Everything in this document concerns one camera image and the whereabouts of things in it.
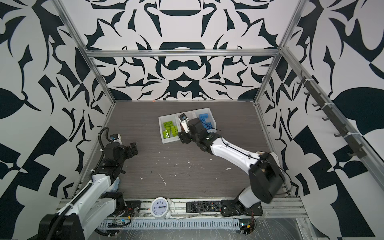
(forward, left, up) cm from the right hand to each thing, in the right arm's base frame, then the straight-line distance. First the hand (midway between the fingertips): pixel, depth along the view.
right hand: (185, 127), depth 83 cm
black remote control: (-35, -9, -17) cm, 40 cm away
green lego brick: (+6, +14, -16) cm, 22 cm away
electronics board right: (-43, -28, -20) cm, 55 cm away
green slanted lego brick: (+8, +8, -14) cm, 18 cm away
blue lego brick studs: (+20, -11, -16) cm, 28 cm away
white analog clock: (-36, +12, -15) cm, 41 cm away
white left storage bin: (+15, +17, -11) cm, 25 cm away
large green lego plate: (+15, +12, -16) cm, 25 cm away
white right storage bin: (+16, -16, -12) cm, 26 cm away
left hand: (-6, +34, -7) cm, 35 cm away
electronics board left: (-42, +32, -20) cm, 56 cm away
